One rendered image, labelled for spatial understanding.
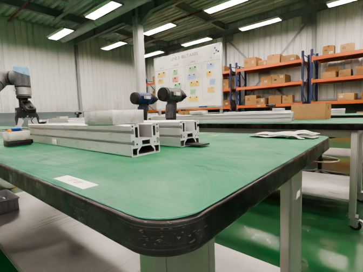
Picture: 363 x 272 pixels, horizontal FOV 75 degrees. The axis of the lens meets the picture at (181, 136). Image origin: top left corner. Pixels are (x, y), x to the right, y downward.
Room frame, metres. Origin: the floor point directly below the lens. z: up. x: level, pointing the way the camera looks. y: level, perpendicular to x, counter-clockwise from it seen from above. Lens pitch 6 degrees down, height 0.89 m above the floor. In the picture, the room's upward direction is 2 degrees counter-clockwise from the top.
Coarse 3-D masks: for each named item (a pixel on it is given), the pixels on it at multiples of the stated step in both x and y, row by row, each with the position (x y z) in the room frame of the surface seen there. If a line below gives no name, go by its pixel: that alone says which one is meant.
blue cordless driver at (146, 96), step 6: (132, 96) 1.16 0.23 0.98; (138, 96) 1.15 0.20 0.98; (144, 96) 1.18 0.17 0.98; (150, 96) 1.22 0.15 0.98; (132, 102) 1.16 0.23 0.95; (138, 102) 1.16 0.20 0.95; (144, 102) 1.19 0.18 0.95; (150, 102) 1.23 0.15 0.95; (138, 108) 1.18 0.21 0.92; (144, 108) 1.19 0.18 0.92; (144, 114) 1.19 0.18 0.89
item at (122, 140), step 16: (32, 128) 1.13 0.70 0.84; (48, 128) 1.00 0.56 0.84; (64, 128) 0.90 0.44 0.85; (80, 128) 0.79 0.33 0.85; (96, 128) 0.72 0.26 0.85; (112, 128) 0.66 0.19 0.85; (128, 128) 0.62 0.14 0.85; (144, 128) 0.68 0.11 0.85; (48, 144) 0.99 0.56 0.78; (64, 144) 0.88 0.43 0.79; (80, 144) 0.79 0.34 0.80; (96, 144) 0.73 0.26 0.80; (112, 144) 0.67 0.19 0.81; (128, 144) 0.64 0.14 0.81; (144, 144) 0.65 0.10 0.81
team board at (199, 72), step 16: (208, 48) 3.92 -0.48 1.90; (160, 64) 4.63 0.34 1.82; (176, 64) 4.37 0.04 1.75; (192, 64) 4.13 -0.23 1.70; (208, 64) 3.93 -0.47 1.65; (160, 80) 4.64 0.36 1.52; (176, 80) 4.37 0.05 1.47; (192, 80) 4.14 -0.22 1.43; (208, 80) 3.93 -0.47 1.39; (192, 96) 4.15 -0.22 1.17; (208, 96) 3.94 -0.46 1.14; (160, 112) 4.73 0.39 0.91
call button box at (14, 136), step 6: (6, 132) 0.95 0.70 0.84; (12, 132) 0.96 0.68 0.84; (18, 132) 0.97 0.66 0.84; (24, 132) 0.99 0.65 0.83; (6, 138) 0.95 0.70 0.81; (12, 138) 0.96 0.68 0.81; (18, 138) 0.97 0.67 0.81; (24, 138) 0.99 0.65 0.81; (30, 138) 1.01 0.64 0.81; (6, 144) 0.96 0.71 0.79; (12, 144) 0.95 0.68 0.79; (18, 144) 0.97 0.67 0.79; (24, 144) 0.98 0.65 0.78; (30, 144) 1.00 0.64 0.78
